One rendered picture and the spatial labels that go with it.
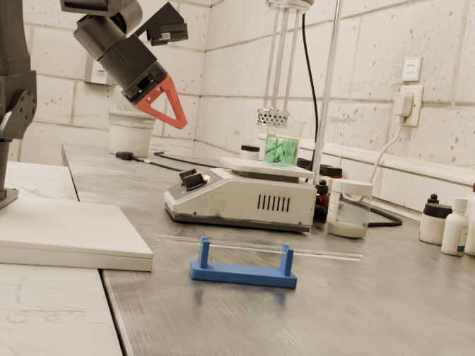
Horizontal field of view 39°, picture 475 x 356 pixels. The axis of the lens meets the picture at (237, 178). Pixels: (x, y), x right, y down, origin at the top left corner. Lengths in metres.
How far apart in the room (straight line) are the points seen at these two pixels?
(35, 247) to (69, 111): 2.70
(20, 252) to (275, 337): 0.25
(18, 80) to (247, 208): 0.34
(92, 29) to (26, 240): 0.43
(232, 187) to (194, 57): 2.50
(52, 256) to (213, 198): 0.34
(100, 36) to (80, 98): 2.33
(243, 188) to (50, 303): 0.45
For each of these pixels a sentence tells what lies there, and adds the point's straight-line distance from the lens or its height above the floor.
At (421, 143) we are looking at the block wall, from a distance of 1.41.
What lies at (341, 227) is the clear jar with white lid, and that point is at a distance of 0.96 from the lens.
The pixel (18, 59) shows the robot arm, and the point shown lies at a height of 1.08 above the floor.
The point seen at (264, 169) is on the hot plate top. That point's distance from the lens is 0.92.
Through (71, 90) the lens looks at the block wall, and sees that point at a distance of 3.30.
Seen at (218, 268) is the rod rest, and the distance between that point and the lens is 0.63.
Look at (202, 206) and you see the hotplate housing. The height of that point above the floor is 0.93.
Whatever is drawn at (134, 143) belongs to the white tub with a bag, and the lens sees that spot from 1.88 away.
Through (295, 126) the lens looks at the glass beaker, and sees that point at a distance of 0.94.
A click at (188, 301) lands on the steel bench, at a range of 0.55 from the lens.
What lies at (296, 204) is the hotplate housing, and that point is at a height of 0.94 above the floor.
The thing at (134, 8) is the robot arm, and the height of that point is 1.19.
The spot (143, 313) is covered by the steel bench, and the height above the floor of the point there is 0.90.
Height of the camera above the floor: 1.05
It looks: 5 degrees down
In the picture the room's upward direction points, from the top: 7 degrees clockwise
